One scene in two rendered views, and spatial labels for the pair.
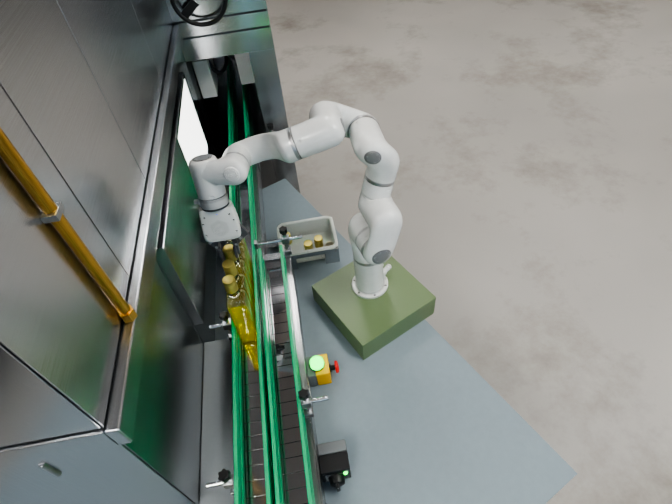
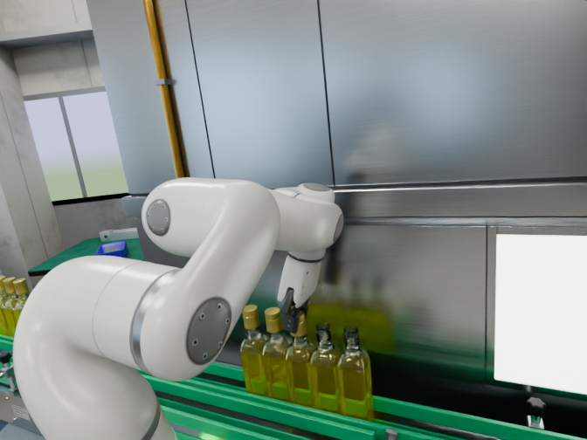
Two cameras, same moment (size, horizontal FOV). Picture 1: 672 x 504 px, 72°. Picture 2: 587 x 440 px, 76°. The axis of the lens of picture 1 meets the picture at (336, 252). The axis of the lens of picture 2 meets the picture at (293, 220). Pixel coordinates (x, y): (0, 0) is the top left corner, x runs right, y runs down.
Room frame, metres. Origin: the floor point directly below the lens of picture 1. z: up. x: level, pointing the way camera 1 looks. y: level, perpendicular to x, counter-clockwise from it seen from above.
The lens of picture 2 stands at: (1.30, -0.30, 1.54)
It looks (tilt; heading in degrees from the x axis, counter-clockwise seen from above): 14 degrees down; 121
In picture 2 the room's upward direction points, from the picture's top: 7 degrees counter-clockwise
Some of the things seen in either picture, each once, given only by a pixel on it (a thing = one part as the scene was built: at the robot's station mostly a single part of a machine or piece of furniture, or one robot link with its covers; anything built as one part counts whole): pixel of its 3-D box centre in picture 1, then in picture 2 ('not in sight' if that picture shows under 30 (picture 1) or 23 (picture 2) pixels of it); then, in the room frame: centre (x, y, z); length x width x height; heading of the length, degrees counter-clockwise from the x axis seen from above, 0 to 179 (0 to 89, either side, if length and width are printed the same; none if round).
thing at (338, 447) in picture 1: (334, 461); not in sight; (0.42, 0.07, 0.79); 0.08 x 0.08 x 0.08; 4
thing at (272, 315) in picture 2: (229, 268); (273, 319); (0.86, 0.30, 1.14); 0.04 x 0.04 x 0.04
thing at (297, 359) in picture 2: (242, 285); (305, 386); (0.92, 0.31, 0.99); 0.06 x 0.06 x 0.21; 4
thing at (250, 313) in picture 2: (230, 284); (251, 316); (0.80, 0.30, 1.14); 0.04 x 0.04 x 0.04
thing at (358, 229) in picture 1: (367, 239); not in sight; (0.96, -0.10, 1.08); 0.13 x 0.10 x 0.16; 16
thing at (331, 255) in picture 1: (301, 245); not in sight; (1.24, 0.13, 0.79); 0.27 x 0.17 x 0.08; 94
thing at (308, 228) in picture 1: (307, 242); not in sight; (1.24, 0.10, 0.80); 0.22 x 0.17 x 0.09; 94
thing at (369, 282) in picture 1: (371, 267); not in sight; (0.98, -0.11, 0.92); 0.16 x 0.13 x 0.15; 130
